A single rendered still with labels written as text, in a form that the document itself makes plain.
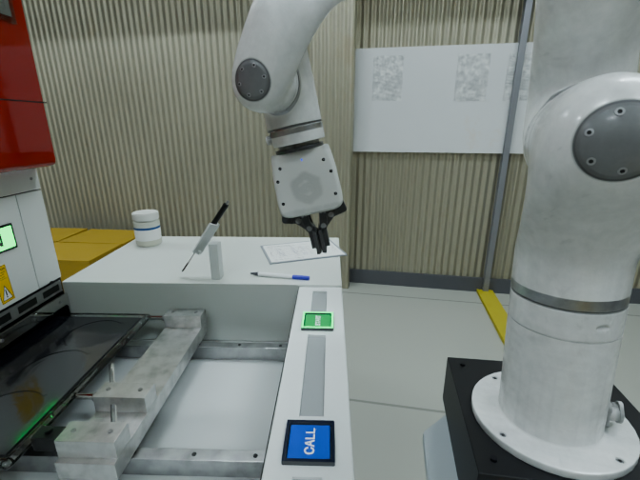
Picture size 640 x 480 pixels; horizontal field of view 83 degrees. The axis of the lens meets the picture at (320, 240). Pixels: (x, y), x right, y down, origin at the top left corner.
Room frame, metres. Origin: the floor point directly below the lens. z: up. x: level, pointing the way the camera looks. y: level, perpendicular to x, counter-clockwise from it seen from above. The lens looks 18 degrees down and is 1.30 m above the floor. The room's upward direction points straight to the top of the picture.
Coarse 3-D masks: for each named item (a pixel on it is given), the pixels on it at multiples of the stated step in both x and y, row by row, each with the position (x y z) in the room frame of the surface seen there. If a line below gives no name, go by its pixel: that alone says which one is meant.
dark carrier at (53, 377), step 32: (64, 320) 0.69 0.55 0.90; (96, 320) 0.69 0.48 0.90; (128, 320) 0.69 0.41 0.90; (0, 352) 0.57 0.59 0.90; (32, 352) 0.57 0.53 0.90; (64, 352) 0.57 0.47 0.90; (96, 352) 0.57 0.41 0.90; (0, 384) 0.49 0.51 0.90; (32, 384) 0.49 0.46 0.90; (64, 384) 0.49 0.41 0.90; (0, 416) 0.42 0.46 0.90; (32, 416) 0.42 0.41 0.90; (0, 448) 0.37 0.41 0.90
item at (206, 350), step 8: (128, 344) 0.67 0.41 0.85; (136, 344) 0.67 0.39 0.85; (144, 344) 0.67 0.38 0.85; (200, 344) 0.67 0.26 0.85; (208, 344) 0.67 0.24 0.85; (216, 344) 0.67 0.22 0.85; (224, 344) 0.67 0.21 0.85; (232, 344) 0.67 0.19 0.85; (240, 344) 0.67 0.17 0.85; (248, 344) 0.67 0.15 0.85; (256, 344) 0.67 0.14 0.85; (264, 344) 0.67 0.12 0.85; (272, 344) 0.67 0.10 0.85; (280, 344) 0.67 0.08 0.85; (120, 352) 0.67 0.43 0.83; (128, 352) 0.67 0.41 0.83; (136, 352) 0.67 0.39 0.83; (144, 352) 0.67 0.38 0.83; (200, 352) 0.66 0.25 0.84; (208, 352) 0.66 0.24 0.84; (216, 352) 0.66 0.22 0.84; (224, 352) 0.66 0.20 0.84; (232, 352) 0.66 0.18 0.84; (240, 352) 0.66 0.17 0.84; (248, 352) 0.66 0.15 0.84; (256, 352) 0.66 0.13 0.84; (264, 352) 0.66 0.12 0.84; (272, 352) 0.66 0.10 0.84; (280, 352) 0.66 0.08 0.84
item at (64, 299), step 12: (48, 300) 0.70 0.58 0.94; (60, 300) 0.71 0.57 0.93; (36, 312) 0.65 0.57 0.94; (48, 312) 0.68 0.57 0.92; (12, 324) 0.60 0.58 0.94; (24, 324) 0.62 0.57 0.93; (36, 324) 0.64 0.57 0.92; (0, 336) 0.56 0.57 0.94; (12, 336) 0.59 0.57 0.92; (0, 348) 0.56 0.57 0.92
